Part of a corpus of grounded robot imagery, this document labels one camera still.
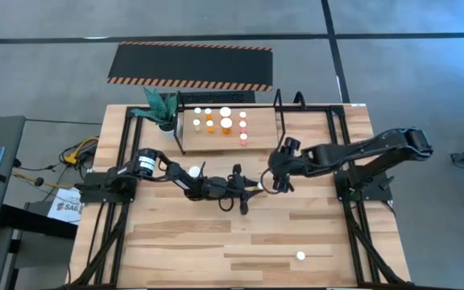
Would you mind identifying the white printed paper sheet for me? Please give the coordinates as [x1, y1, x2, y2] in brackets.
[47, 187, 83, 226]

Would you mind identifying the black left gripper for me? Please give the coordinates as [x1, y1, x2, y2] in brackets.
[215, 164, 265, 217]

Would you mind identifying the black side table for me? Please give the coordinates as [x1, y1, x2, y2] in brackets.
[0, 203, 79, 241]

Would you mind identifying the black hazard-striped floor mat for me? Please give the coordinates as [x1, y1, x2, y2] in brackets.
[106, 39, 274, 93]

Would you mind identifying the yellow power cable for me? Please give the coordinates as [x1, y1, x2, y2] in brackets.
[63, 136, 100, 166]

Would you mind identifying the potted snake plant white pot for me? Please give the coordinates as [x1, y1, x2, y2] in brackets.
[130, 87, 180, 134]

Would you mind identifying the wooden shelf black wire frame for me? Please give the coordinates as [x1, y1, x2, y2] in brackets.
[174, 88, 286, 156]

